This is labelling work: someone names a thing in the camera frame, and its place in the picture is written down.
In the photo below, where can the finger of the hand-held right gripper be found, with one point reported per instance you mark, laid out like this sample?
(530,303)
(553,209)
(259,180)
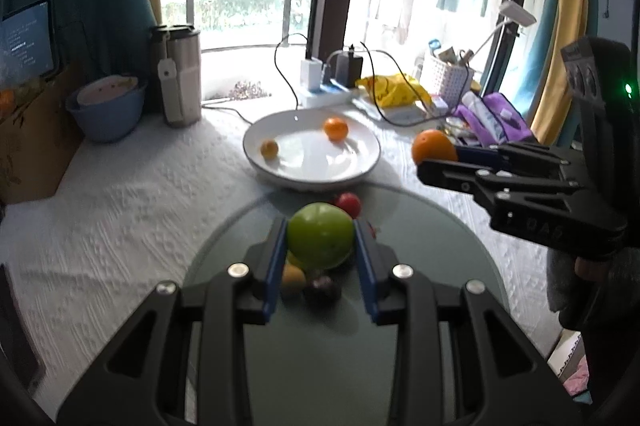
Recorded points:
(475,153)
(450,173)

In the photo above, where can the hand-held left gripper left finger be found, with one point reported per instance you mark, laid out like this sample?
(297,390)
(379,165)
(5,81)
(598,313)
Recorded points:
(272,266)

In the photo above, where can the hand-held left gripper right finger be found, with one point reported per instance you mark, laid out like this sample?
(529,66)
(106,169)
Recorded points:
(365,266)

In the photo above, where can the large orange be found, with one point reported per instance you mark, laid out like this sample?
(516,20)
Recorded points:
(432,145)

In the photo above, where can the green apple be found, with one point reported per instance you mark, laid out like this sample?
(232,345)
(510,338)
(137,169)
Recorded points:
(320,236)

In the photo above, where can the red tomato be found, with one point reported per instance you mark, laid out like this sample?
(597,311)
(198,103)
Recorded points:
(348,204)

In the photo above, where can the white plate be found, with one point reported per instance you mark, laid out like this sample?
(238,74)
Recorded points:
(310,158)

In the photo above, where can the person's right hand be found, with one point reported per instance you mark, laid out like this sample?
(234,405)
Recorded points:
(586,267)

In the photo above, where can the brown kiwi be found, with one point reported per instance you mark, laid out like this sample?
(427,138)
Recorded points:
(293,281)

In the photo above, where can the purple pouch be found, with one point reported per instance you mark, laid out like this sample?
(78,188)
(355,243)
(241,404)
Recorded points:
(495,120)

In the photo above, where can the dark plum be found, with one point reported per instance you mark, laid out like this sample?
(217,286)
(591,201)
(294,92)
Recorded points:
(322,290)

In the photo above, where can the white woven basket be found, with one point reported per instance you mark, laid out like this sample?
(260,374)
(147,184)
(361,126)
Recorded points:
(450,83)

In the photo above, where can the white paper packets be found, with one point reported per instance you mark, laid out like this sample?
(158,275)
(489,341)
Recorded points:
(400,111)

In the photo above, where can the yellow plastic bag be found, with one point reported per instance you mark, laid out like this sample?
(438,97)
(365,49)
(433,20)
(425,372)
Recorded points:
(395,90)

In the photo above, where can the small yellow kumquat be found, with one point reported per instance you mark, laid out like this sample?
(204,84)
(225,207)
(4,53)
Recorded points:
(269,149)

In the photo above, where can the small orange mandarin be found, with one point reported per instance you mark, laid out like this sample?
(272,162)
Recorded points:
(335,128)

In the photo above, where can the black charger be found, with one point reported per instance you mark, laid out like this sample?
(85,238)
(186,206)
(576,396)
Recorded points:
(348,68)

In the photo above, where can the white power strip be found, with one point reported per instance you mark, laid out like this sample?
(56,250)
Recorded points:
(325,97)

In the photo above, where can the white desk lamp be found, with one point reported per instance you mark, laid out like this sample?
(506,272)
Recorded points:
(517,13)

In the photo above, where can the pink cloth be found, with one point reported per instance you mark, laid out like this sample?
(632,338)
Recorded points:
(575,371)

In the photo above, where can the white charger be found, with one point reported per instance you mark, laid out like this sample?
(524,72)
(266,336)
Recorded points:
(311,74)

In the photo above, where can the potted plant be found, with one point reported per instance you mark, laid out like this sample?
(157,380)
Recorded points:
(247,89)

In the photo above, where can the steel tumbler with beige sleeve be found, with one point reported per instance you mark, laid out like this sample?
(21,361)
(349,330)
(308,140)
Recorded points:
(184,75)

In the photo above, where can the blue bowl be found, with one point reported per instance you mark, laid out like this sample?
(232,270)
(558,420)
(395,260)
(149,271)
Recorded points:
(105,120)

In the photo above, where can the cardboard box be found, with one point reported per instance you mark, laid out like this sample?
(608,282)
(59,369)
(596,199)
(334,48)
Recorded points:
(35,140)

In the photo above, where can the tablet screen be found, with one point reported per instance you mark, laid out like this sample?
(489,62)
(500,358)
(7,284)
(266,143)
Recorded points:
(27,40)

